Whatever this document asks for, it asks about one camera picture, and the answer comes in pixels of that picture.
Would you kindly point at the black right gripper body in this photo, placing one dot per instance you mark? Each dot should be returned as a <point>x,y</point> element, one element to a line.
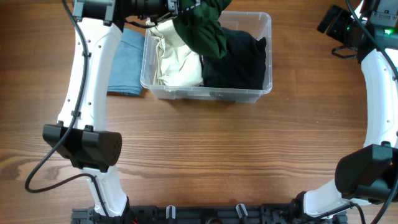
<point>344,27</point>

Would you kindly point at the left clear rail clip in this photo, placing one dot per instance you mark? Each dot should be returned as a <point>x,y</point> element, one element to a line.
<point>170,212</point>

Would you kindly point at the clear rail clip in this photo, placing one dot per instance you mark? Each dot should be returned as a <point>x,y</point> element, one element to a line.
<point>170,212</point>
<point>241,211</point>

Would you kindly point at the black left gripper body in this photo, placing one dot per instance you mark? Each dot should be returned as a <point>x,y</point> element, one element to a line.
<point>156,8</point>

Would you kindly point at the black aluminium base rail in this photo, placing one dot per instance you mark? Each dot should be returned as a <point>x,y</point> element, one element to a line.
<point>264,214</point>

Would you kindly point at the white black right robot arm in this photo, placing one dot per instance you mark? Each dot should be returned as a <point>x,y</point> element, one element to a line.
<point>369,175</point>

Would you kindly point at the clear plastic storage bin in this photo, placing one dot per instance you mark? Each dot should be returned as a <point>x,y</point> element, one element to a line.
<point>258,24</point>

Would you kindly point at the green garment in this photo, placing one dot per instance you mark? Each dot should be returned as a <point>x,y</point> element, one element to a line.
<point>198,26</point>

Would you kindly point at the cream garment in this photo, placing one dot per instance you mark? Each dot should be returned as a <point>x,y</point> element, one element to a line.
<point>177,64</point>

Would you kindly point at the blue folded towel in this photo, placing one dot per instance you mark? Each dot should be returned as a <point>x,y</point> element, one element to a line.
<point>126,70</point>

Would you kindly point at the black garment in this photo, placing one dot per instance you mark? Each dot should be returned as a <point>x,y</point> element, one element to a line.
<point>243,66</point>

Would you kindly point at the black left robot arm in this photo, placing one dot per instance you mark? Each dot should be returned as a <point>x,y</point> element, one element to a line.
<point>80,133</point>

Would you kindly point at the right clear rail clip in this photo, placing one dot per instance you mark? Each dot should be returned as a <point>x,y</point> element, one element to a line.
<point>241,211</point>

